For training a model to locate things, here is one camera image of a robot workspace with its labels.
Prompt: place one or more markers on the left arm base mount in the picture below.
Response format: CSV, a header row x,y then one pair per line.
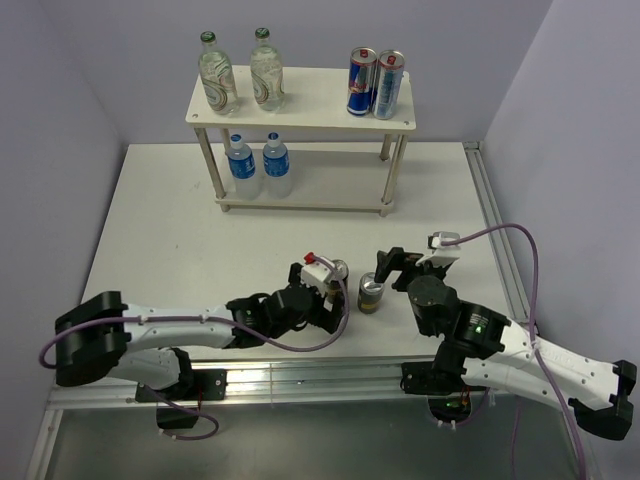
x,y
200,386

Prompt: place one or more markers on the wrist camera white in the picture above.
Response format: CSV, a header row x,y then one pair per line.
x,y
318,272
442,247

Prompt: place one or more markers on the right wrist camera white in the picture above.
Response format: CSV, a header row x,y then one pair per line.
x,y
442,247

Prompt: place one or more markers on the aluminium front rail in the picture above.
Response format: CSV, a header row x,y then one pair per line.
x,y
302,420

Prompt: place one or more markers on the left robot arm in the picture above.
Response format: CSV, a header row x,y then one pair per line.
x,y
108,337

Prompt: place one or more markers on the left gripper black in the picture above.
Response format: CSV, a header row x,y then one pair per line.
x,y
328,319

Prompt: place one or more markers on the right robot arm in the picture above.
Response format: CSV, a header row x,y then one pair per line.
x,y
483,348

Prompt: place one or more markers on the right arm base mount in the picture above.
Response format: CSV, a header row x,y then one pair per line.
x,y
451,403

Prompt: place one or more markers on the grey coffee can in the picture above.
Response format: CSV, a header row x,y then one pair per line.
x,y
370,293

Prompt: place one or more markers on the green cap glass bottle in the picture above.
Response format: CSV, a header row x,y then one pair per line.
x,y
266,72
217,76

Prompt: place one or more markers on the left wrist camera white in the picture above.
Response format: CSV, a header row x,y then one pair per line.
x,y
318,272

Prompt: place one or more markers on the black coffee can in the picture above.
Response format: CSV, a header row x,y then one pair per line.
x,y
342,275

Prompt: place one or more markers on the white two-tier shelf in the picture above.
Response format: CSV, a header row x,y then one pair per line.
x,y
339,161

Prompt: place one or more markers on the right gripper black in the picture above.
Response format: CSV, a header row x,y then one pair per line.
x,y
398,259

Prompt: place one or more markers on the Pocari Sweat bottle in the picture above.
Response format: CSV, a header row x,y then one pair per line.
x,y
277,166
243,168

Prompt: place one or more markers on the blue Red Bull can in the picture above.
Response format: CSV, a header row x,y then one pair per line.
x,y
362,73

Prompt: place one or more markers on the silver Red Bull can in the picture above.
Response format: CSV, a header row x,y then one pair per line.
x,y
389,76

